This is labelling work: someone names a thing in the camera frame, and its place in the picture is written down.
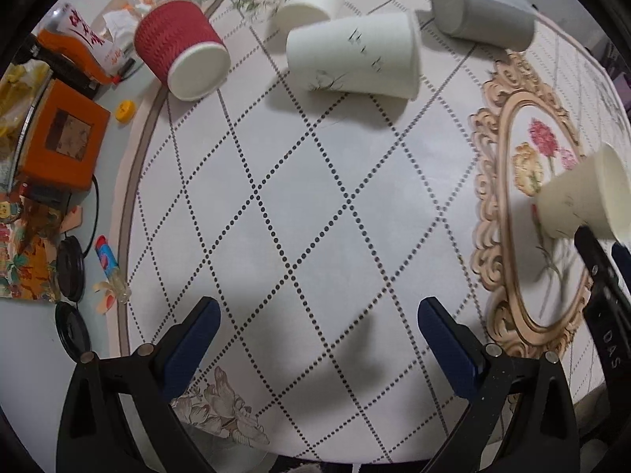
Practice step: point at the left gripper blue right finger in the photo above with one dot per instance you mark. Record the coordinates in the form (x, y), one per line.
(542, 433)

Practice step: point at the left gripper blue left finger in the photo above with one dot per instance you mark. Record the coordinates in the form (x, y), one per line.
(94, 435)

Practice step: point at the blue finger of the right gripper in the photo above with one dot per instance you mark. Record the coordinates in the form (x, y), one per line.
(607, 315)

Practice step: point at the white paper cup with plant print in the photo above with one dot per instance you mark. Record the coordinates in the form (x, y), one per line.
(595, 193)

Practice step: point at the grey cup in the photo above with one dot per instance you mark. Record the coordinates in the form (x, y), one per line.
(508, 24)

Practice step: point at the white paper cup lying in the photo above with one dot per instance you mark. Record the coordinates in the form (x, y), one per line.
(373, 54)

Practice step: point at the red ribbed paper cup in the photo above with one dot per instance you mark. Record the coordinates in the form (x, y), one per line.
(182, 49)

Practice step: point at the black round lid lower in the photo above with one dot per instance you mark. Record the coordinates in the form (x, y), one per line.
(72, 331)

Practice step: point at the black round lid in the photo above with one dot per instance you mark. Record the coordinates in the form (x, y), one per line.
(70, 269)
(72, 331)

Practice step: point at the small blue red tube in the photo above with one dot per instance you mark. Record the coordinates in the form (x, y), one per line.
(115, 277)

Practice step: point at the colourful floral cloth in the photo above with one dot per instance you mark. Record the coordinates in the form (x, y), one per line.
(29, 235)

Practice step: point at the floral patterned tablecloth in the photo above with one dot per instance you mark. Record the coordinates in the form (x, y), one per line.
(318, 220)

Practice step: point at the orange box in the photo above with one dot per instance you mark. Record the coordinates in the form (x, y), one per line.
(64, 140)

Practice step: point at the yellow bottle cap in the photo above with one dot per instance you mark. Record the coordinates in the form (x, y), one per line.
(125, 111)

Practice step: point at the yellow plastic bag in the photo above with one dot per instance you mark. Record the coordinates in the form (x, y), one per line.
(19, 85)

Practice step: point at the red white snack bag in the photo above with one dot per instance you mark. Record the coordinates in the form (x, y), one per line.
(65, 31)

